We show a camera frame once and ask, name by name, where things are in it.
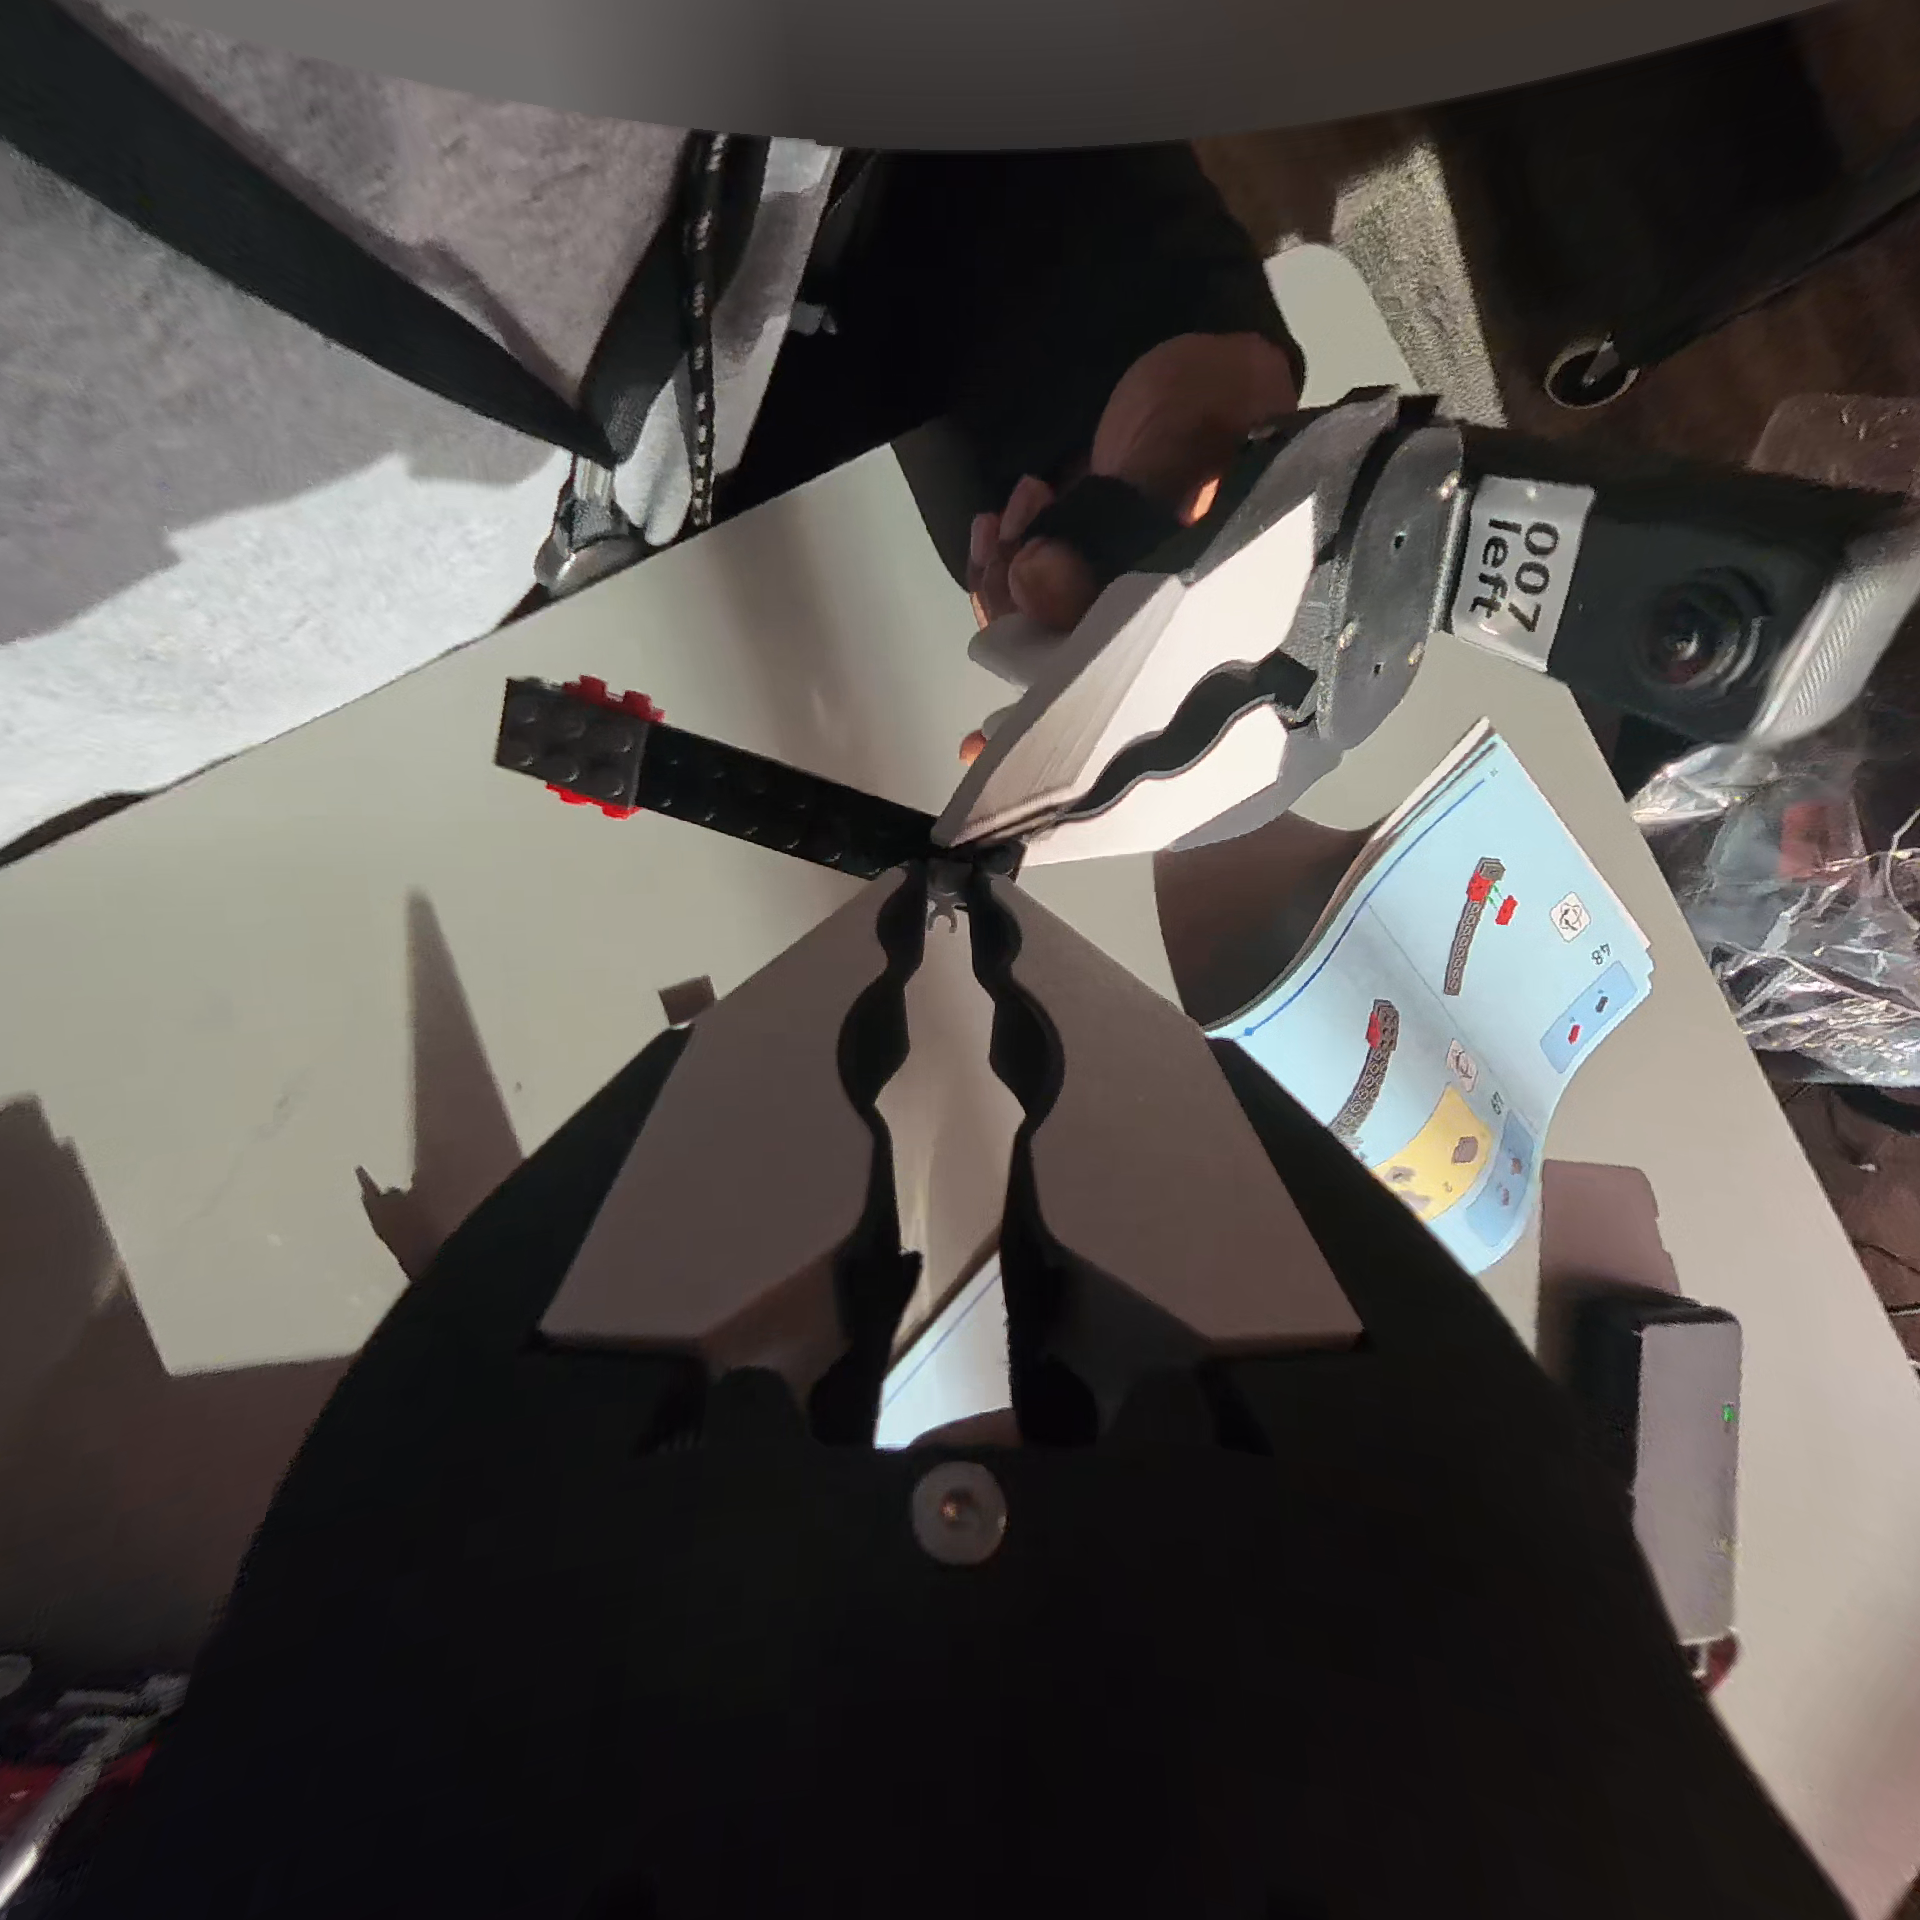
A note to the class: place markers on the grey desk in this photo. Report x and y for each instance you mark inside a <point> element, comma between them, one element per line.
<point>301,929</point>

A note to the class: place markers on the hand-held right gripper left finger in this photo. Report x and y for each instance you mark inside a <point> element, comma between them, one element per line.
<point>720,1184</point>

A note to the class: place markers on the black power adapter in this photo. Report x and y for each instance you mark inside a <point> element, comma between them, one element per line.
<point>1680,1469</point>

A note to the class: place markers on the long black brick beam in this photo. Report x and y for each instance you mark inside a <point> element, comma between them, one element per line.
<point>720,781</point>

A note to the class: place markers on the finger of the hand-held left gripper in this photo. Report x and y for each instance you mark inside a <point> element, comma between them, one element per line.
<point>1155,661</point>
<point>1215,781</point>

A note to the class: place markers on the person's grey sweatshirt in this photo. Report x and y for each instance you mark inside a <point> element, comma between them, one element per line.
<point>148,524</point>

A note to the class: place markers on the small grey brick piece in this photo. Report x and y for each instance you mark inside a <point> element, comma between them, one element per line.
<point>948,898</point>

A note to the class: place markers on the person's left hand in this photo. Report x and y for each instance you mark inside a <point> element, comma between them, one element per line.
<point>1168,404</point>

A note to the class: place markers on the person's left forearm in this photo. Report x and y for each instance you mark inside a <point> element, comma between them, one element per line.
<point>1020,255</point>

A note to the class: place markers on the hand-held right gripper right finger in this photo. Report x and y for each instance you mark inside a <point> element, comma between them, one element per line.
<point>1182,1201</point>

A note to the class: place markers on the red black toy brick truck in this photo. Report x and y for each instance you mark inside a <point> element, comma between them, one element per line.
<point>74,1771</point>

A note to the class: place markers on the clear plastic wrapped bundle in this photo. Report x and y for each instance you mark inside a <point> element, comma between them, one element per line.
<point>1800,929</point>

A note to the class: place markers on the light blue instruction booklet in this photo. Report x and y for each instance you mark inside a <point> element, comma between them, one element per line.
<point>1515,1051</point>

